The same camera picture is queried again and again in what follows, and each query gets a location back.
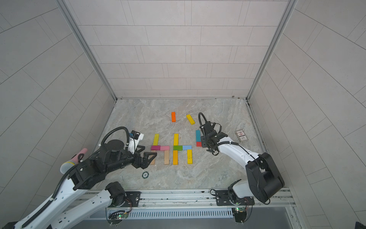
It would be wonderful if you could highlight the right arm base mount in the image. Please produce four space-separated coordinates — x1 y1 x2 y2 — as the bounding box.
210 189 255 207

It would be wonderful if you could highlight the green block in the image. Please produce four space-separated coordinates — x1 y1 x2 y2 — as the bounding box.
173 146 183 151

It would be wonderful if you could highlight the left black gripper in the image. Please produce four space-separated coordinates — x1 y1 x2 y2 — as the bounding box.
107 144 159 172

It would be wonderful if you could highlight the left circuit board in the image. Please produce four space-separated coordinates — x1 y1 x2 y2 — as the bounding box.
107 210 130 226

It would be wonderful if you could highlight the pink microphone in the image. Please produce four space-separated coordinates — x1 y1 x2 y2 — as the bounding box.
60 148 88 174

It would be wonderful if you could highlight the orange block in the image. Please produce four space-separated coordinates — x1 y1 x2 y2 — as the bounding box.
173 150 178 165
171 112 176 122

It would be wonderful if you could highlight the small printed card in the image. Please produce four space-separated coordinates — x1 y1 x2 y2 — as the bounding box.
235 129 249 143

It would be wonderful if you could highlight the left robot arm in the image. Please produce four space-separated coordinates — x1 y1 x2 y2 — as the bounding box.
4 127 157 229

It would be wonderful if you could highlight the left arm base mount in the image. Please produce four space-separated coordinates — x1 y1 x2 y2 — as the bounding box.
112 191 141 208

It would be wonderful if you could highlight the circuit board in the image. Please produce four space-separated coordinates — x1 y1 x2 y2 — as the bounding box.
232 208 248 224
107 210 130 226

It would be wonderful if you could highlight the aluminium rail frame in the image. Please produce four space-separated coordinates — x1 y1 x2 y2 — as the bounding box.
55 187 296 212

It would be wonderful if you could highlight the yellow block short vertical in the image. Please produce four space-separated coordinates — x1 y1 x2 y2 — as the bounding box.
187 149 193 165

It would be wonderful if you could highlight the right circuit board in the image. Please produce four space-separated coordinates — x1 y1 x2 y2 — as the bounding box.
232 208 248 224

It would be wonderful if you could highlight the orange block top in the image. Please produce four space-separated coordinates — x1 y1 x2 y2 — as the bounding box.
171 112 176 122

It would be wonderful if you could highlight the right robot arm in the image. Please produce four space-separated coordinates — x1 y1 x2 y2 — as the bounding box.
200 121 285 204

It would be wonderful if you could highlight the pink block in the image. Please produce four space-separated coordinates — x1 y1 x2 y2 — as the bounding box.
160 146 170 151

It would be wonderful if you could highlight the teal block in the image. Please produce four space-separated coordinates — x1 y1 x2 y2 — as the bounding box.
195 130 201 142

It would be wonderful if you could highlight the yellow block upper diagonal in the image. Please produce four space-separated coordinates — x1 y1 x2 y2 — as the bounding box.
186 114 195 125

